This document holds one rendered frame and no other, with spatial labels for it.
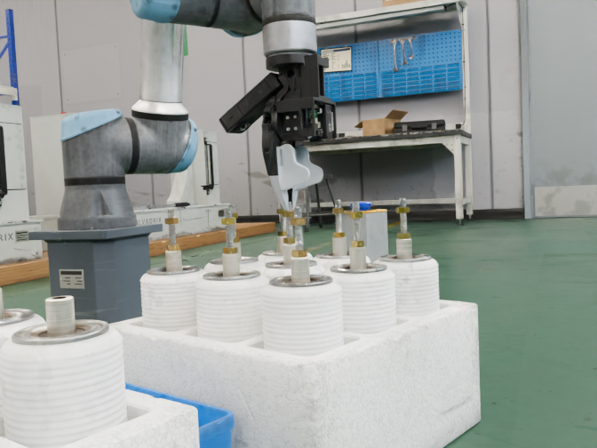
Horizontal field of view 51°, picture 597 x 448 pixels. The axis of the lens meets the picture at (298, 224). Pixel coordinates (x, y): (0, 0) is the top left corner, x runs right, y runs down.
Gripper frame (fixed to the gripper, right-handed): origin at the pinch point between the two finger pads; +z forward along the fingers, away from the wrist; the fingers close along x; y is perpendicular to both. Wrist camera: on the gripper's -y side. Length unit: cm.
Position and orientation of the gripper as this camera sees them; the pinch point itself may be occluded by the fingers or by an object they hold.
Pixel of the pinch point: (283, 201)
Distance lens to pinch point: 91.2
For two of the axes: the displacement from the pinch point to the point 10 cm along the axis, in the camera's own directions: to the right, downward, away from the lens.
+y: 8.8, -0.1, -4.8
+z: 0.4, 10.0, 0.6
